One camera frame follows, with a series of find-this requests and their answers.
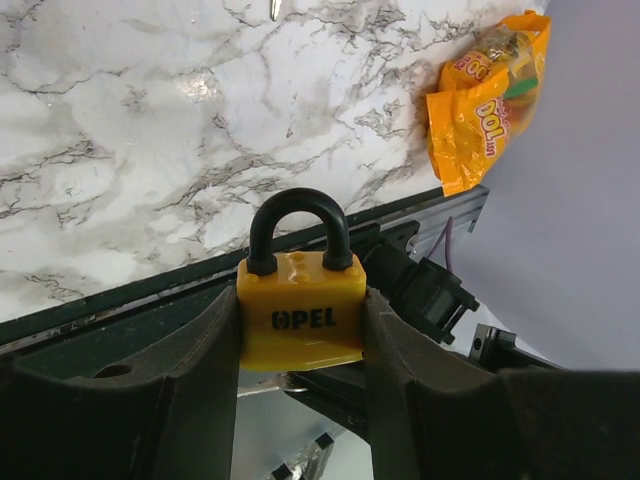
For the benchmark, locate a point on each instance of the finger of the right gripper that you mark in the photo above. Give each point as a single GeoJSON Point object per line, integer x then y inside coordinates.
{"type": "Point", "coordinates": [338, 393]}

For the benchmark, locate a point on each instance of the yellow black padlock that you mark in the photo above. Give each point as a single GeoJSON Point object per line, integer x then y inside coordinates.
{"type": "Point", "coordinates": [300, 311]}

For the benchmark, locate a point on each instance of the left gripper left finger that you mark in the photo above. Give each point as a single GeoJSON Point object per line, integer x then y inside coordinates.
{"type": "Point", "coordinates": [166, 412]}

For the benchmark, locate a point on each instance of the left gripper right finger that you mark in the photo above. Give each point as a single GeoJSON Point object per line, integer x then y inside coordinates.
{"type": "Point", "coordinates": [433, 415]}

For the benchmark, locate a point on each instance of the silver key bunch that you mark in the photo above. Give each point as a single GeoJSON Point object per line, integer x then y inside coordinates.
{"type": "Point", "coordinates": [274, 9]}

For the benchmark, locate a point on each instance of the orange snack bag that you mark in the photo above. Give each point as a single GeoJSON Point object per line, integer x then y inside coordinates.
{"type": "Point", "coordinates": [485, 99]}

